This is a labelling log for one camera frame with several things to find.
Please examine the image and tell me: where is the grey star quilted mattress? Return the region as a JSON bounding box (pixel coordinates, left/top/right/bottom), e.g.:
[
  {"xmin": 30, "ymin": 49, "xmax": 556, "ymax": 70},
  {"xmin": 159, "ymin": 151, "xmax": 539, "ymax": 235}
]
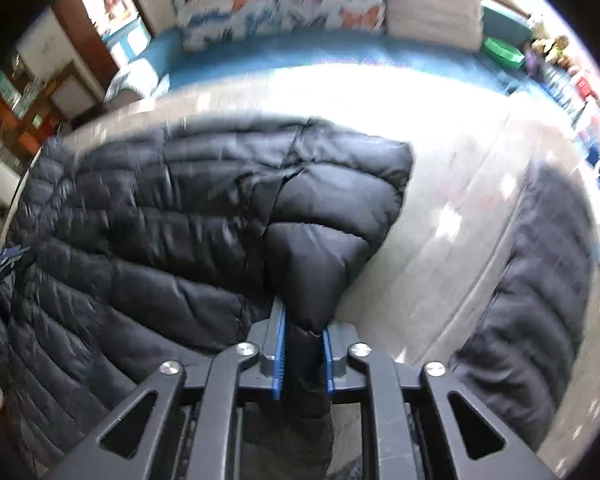
[{"xmin": 66, "ymin": 63, "xmax": 600, "ymax": 478}]

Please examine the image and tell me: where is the green plastic basin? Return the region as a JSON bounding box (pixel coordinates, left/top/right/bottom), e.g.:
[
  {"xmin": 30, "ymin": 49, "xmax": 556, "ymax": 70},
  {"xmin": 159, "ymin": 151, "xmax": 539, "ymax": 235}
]
[{"xmin": 482, "ymin": 37, "xmax": 524, "ymax": 70}]

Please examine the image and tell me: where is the yellow green plush doll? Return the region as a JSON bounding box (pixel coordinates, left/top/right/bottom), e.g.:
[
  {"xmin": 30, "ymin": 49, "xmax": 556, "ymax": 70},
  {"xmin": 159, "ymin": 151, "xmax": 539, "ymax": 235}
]
[{"xmin": 544, "ymin": 36, "xmax": 570, "ymax": 68}]

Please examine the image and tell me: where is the wooden display cabinet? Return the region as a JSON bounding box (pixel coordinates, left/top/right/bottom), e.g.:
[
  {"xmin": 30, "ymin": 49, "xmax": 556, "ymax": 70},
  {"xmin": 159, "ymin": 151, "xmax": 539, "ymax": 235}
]
[{"xmin": 0, "ymin": 51, "xmax": 102, "ymax": 165}]

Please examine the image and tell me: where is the blue painted cabinet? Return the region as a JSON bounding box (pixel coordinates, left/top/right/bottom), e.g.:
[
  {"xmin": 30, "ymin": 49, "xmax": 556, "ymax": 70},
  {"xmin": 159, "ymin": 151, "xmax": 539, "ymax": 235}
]
[{"xmin": 102, "ymin": 16, "xmax": 151, "ymax": 68}]

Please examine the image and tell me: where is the black puffer down coat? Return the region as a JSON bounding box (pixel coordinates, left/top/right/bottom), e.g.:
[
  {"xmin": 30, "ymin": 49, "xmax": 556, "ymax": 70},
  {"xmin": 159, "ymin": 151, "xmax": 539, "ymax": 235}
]
[{"xmin": 0, "ymin": 118, "xmax": 415, "ymax": 479}]

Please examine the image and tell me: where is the plain white pillow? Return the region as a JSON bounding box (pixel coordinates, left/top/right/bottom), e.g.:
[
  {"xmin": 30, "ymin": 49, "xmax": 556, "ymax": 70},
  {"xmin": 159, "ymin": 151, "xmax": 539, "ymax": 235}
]
[{"xmin": 386, "ymin": 0, "xmax": 483, "ymax": 52}]

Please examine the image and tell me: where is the left butterfly print pillow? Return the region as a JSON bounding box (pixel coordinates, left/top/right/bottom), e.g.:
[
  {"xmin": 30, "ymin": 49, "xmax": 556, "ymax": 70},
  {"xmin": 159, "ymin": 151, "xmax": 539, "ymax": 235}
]
[{"xmin": 171, "ymin": 0, "xmax": 280, "ymax": 52}]

